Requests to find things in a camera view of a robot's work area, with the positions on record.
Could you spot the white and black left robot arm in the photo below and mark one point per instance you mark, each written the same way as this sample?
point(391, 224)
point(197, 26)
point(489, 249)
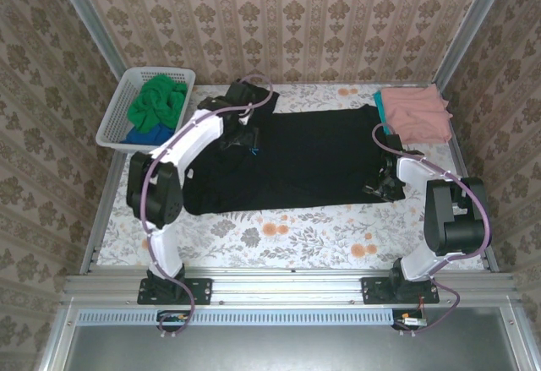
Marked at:
point(190, 138)

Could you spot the pink folded t-shirt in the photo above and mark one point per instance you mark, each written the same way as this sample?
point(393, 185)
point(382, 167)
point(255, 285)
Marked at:
point(414, 113)

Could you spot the aluminium mounting rail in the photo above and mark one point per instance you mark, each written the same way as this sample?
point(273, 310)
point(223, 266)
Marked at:
point(287, 286)

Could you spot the teal folded t-shirt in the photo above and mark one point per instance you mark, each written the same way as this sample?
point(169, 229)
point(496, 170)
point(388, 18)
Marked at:
point(380, 102)

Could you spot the aluminium frame post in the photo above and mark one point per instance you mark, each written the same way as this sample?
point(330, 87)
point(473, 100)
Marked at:
point(473, 20)
point(88, 20)

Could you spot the floral tablecloth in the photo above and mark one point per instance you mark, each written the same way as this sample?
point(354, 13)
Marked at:
point(296, 236)

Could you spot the small electronics connector board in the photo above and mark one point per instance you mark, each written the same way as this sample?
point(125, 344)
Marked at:
point(412, 320)
point(173, 319)

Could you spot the blue t-shirt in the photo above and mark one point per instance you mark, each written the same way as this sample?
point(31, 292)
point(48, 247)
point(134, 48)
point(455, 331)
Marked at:
point(148, 135)

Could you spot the white plastic basket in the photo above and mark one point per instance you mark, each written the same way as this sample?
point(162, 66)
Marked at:
point(118, 105)

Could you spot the grey metal panel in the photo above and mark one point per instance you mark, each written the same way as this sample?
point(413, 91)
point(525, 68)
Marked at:
point(274, 350)

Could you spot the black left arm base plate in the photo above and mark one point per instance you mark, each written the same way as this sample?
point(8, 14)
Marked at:
point(203, 292)

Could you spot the black t-shirt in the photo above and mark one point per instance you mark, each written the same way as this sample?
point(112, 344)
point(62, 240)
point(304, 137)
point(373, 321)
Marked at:
point(304, 164)

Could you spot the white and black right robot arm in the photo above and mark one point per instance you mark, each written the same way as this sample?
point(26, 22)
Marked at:
point(416, 172)

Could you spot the aluminium table side rail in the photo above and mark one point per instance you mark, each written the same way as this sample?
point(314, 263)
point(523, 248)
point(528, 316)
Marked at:
point(461, 155)
point(105, 208)

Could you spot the green t-shirt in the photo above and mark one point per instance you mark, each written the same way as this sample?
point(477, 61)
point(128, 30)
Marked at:
point(156, 105)

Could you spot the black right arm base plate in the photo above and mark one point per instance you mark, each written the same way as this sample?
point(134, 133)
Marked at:
point(372, 292)

